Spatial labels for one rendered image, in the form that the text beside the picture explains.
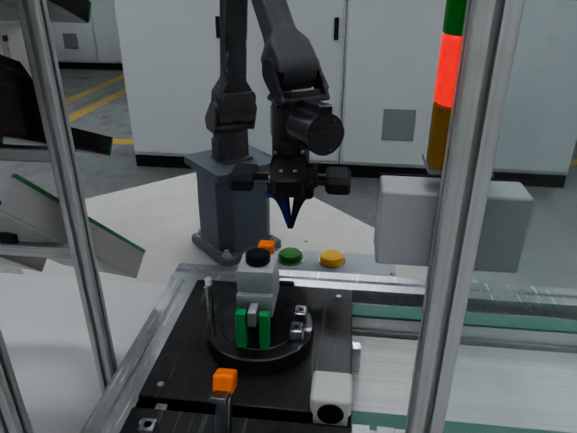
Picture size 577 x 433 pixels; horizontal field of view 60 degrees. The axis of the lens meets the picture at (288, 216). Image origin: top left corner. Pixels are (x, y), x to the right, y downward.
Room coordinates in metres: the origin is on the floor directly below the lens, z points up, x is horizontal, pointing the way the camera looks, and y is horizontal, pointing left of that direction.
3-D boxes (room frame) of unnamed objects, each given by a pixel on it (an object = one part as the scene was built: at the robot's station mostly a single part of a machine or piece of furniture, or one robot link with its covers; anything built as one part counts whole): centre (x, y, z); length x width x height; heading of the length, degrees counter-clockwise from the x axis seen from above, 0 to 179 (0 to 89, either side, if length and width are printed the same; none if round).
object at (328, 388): (0.42, -0.05, 0.97); 0.05 x 0.05 x 0.04; 83
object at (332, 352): (0.53, 0.04, 0.96); 0.24 x 0.24 x 0.02; 83
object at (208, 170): (0.97, 0.11, 0.96); 0.15 x 0.15 x 0.20; 37
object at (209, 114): (0.97, 0.11, 1.15); 0.09 x 0.07 x 0.06; 117
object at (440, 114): (0.39, -0.14, 1.28); 0.05 x 0.05 x 0.05
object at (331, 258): (0.73, -0.07, 0.96); 0.04 x 0.04 x 0.02
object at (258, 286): (0.52, 0.04, 1.06); 0.08 x 0.04 x 0.07; 173
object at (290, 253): (0.74, 0.00, 0.96); 0.04 x 0.04 x 0.02
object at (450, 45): (0.39, -0.14, 1.33); 0.05 x 0.05 x 0.05
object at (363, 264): (0.73, -0.07, 0.93); 0.21 x 0.07 x 0.06; 83
